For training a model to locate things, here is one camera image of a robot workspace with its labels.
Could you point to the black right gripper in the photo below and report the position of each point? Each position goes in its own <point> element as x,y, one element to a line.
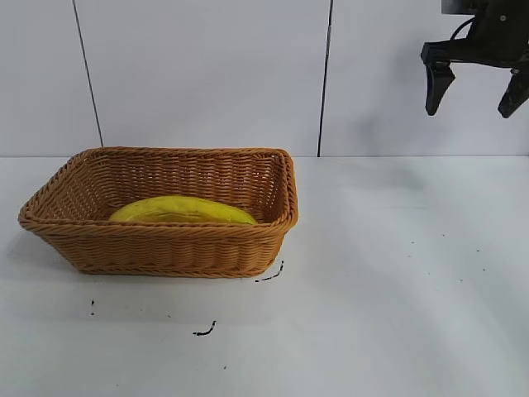
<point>492,41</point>

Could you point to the yellow banana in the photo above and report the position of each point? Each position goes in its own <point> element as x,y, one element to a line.
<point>186,209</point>

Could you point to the brown woven wicker basket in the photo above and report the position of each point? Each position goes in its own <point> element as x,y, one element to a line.
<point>165,248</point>

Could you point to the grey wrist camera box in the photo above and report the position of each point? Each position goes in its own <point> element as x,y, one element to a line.
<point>456,5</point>

